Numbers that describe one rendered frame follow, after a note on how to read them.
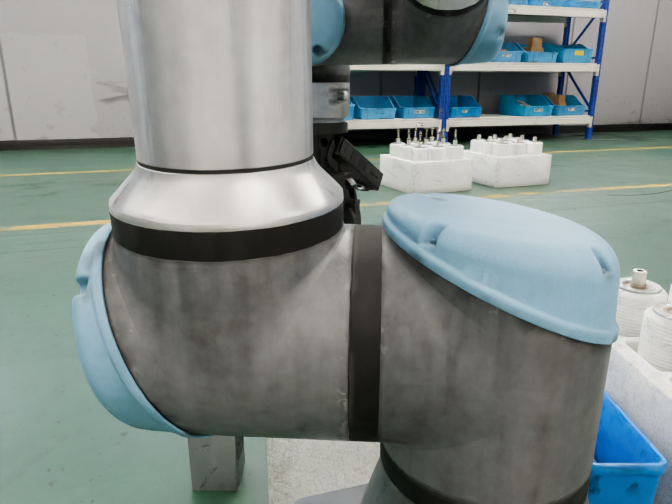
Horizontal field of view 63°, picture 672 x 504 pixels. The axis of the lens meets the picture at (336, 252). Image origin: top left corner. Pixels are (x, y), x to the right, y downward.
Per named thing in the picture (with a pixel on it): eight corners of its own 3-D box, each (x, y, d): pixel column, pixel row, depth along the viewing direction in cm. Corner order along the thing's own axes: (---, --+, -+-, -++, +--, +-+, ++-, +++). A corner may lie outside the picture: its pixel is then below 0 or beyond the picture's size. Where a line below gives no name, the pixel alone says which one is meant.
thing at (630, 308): (662, 392, 97) (681, 296, 92) (609, 393, 97) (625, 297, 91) (632, 365, 106) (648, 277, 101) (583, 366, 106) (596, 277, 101)
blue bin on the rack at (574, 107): (528, 113, 631) (530, 94, 625) (556, 113, 642) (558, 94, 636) (557, 116, 586) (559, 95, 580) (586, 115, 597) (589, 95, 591)
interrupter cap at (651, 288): (671, 296, 93) (672, 292, 93) (627, 296, 92) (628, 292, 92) (645, 280, 100) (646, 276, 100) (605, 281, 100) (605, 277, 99)
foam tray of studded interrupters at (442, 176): (471, 190, 317) (473, 158, 312) (413, 195, 302) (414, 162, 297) (433, 179, 351) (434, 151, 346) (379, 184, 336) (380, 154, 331)
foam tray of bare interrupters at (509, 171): (548, 184, 336) (552, 154, 331) (495, 188, 323) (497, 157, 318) (508, 174, 371) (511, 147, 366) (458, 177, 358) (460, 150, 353)
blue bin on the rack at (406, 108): (381, 116, 581) (382, 95, 575) (414, 115, 593) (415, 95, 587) (401, 119, 536) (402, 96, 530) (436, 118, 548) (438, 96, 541)
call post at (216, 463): (237, 492, 83) (225, 301, 74) (191, 492, 83) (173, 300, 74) (245, 461, 90) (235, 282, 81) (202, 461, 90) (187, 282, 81)
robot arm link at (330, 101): (314, 83, 69) (367, 82, 64) (315, 120, 70) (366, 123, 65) (271, 82, 63) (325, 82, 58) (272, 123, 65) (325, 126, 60)
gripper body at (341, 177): (268, 223, 67) (264, 122, 64) (314, 211, 73) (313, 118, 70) (315, 233, 62) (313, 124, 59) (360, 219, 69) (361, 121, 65)
